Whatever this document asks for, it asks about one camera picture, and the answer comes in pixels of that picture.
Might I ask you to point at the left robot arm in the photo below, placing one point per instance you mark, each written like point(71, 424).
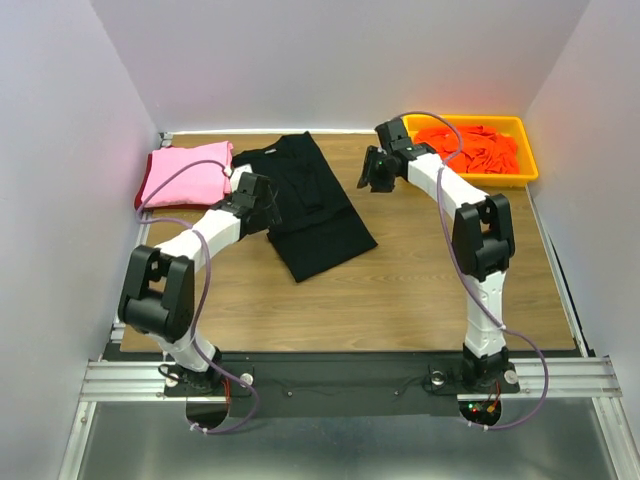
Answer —
point(174, 278)

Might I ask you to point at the black t-shirt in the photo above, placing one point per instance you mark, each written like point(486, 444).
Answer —
point(320, 228)

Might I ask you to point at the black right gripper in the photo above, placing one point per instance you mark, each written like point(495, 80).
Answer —
point(367, 175)

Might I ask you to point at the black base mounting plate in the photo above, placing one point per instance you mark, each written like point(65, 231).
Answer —
point(296, 385)

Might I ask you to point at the pink folded t-shirt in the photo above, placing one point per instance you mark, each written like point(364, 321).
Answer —
point(211, 151)

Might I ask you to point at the yellow plastic bin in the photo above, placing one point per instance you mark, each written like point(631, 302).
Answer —
point(506, 125)

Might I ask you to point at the aluminium frame extrusion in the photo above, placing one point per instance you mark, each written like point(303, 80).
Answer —
point(126, 381)

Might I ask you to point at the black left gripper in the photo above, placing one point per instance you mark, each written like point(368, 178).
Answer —
point(270, 213)

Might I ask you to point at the orange t-shirt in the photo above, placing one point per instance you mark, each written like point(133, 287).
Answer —
point(485, 150)

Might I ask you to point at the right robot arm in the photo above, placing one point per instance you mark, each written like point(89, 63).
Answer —
point(479, 233)

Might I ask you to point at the aluminium table edge rail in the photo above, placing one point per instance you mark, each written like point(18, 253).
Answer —
point(138, 302)

